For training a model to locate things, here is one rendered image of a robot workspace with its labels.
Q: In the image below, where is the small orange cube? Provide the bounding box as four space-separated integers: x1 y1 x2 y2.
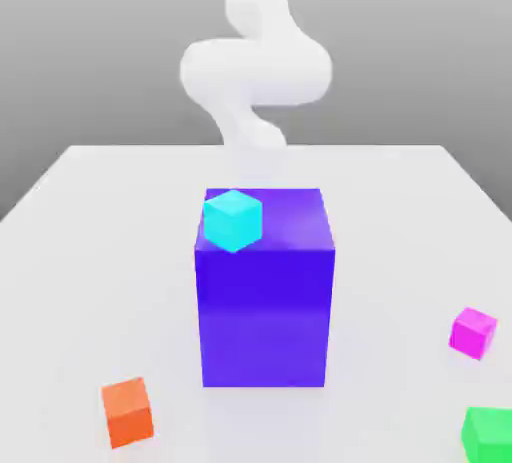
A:
100 376 156 450

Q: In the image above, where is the large purple box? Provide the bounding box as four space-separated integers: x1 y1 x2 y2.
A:
194 187 336 389

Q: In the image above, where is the small cyan cube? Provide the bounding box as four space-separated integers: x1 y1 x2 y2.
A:
202 189 264 254

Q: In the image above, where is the small green cube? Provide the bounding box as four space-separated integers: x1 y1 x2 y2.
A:
460 406 512 463

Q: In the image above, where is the small magenta cube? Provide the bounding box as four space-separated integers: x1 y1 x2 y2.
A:
448 306 499 362

